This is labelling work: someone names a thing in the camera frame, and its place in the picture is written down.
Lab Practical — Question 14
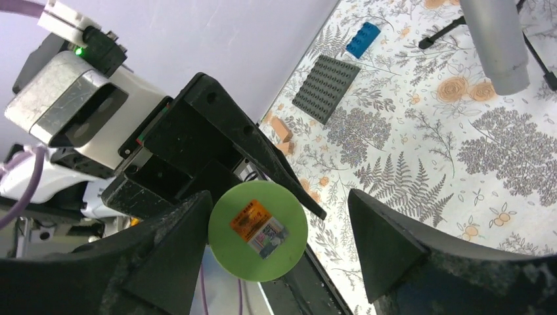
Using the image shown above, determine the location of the grey microphone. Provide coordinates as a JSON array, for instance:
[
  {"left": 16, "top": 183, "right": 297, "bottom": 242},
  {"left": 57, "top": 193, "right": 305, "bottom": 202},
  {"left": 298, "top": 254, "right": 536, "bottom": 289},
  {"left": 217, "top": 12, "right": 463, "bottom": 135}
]
[{"left": 458, "top": 0, "right": 532, "bottom": 96}]

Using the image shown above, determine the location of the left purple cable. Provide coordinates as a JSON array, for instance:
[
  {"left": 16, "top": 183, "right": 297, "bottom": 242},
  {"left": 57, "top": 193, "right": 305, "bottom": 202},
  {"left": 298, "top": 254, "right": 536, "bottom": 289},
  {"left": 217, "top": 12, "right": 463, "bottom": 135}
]
[{"left": 0, "top": 0, "right": 47, "bottom": 231}]

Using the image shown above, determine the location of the tan wooden block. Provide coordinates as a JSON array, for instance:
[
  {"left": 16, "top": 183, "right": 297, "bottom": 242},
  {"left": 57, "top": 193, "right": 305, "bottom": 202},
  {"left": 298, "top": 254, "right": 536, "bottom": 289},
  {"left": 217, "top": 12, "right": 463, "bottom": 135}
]
[
  {"left": 271, "top": 117, "right": 293, "bottom": 142},
  {"left": 276, "top": 141, "right": 296, "bottom": 156}
]

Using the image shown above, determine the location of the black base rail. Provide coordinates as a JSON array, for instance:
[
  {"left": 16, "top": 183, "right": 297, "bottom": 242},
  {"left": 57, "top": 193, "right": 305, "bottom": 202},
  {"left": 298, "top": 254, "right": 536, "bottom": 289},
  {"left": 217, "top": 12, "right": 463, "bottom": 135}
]
[{"left": 261, "top": 245, "right": 353, "bottom": 315}]

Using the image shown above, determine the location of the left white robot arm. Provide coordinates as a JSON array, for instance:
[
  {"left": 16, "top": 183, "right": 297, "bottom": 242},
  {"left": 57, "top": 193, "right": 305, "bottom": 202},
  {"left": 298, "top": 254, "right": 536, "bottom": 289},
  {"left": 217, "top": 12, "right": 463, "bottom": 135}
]
[{"left": 1, "top": 29, "right": 326, "bottom": 219}]

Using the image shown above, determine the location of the black microphone tripod stand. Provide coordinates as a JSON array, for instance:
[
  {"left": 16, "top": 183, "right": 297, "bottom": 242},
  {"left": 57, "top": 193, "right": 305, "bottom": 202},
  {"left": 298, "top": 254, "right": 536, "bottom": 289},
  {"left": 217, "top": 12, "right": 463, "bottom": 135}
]
[{"left": 417, "top": 0, "right": 557, "bottom": 92}]

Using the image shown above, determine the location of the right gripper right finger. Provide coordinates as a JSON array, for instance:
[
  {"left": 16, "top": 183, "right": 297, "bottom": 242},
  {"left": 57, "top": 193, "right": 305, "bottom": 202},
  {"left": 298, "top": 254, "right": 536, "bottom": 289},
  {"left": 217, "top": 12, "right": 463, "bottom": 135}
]
[{"left": 347, "top": 189, "right": 556, "bottom": 314}]

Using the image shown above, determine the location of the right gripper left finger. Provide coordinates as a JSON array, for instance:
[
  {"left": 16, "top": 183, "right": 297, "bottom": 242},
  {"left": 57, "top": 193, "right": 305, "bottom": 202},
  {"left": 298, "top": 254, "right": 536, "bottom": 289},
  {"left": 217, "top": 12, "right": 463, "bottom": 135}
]
[{"left": 1, "top": 191, "right": 213, "bottom": 314}]

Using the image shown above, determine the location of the grey lego baseplate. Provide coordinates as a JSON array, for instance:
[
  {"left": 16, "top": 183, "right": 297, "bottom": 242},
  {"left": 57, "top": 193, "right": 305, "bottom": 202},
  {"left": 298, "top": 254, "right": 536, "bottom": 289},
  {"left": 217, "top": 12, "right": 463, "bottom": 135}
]
[{"left": 292, "top": 55, "right": 360, "bottom": 125}]

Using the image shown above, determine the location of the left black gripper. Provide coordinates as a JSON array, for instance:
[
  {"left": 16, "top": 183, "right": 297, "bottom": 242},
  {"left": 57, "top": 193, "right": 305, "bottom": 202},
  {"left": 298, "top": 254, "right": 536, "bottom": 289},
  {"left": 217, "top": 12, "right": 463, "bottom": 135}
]
[{"left": 101, "top": 72, "right": 326, "bottom": 220}]

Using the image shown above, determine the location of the floral table mat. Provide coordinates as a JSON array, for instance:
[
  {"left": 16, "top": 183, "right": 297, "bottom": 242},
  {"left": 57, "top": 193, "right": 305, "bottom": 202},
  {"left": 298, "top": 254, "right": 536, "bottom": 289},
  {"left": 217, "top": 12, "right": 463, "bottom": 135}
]
[{"left": 262, "top": 1, "right": 556, "bottom": 314}]

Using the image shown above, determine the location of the blue lego brick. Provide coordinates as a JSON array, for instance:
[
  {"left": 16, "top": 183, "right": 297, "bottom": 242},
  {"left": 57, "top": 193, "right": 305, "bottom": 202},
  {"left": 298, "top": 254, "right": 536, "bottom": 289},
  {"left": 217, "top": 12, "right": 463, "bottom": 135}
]
[{"left": 345, "top": 22, "right": 380, "bottom": 59}]

